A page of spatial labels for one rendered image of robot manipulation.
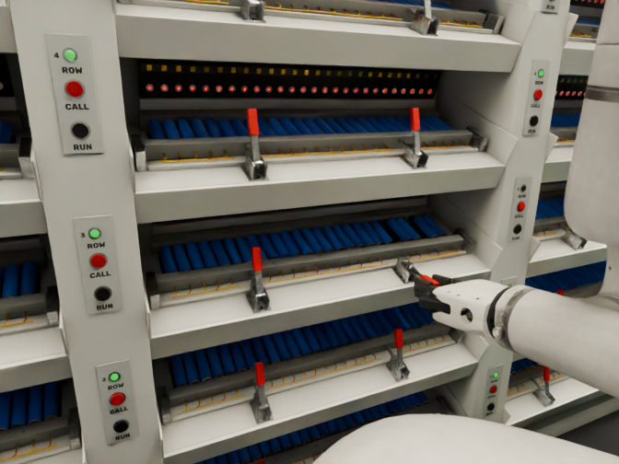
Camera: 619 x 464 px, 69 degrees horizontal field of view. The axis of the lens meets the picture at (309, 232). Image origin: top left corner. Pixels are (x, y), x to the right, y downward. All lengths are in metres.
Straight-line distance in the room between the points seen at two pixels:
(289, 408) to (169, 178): 0.42
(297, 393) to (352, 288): 0.21
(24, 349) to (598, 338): 0.64
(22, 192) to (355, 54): 0.45
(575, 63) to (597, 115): 0.49
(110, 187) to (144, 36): 0.17
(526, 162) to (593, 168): 0.42
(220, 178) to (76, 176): 0.17
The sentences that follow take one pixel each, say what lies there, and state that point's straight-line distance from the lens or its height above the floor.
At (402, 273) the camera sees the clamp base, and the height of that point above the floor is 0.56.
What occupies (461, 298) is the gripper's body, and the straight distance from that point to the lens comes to 0.63.
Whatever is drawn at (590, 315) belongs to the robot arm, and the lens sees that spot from 0.55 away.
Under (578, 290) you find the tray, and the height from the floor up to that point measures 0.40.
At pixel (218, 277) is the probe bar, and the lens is 0.70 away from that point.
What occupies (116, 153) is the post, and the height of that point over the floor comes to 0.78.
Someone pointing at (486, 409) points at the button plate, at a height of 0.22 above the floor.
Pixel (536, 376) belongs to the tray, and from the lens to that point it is 1.29.
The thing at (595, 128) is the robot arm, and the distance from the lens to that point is 0.48.
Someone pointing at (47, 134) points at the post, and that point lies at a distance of 0.57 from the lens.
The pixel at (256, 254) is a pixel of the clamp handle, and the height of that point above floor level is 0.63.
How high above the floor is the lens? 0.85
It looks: 17 degrees down
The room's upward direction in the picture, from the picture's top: 1 degrees clockwise
